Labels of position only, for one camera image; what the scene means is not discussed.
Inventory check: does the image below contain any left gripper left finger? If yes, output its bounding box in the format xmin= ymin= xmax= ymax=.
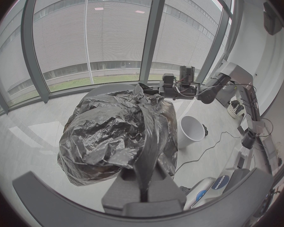
xmin=102 ymin=167 xmax=142 ymax=210

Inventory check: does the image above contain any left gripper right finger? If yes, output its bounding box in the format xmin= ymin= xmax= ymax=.
xmin=148 ymin=160 xmax=187 ymax=210

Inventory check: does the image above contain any black plastic bag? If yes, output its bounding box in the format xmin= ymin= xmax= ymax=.
xmin=57 ymin=84 xmax=179 ymax=204

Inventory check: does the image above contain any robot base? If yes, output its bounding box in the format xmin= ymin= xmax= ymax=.
xmin=183 ymin=175 xmax=235 ymax=210

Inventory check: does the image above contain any white trash bin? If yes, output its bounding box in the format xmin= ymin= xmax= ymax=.
xmin=178 ymin=116 xmax=205 ymax=149

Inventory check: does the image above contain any white perforated basket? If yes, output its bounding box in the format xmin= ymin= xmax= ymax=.
xmin=227 ymin=98 xmax=246 ymax=119

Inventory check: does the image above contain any window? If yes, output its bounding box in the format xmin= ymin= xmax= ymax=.
xmin=0 ymin=0 xmax=242 ymax=118

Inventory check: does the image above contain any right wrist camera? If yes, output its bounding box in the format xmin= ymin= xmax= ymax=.
xmin=162 ymin=73 xmax=176 ymax=87

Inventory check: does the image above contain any black cable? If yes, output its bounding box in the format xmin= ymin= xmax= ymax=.
xmin=175 ymin=131 xmax=241 ymax=173

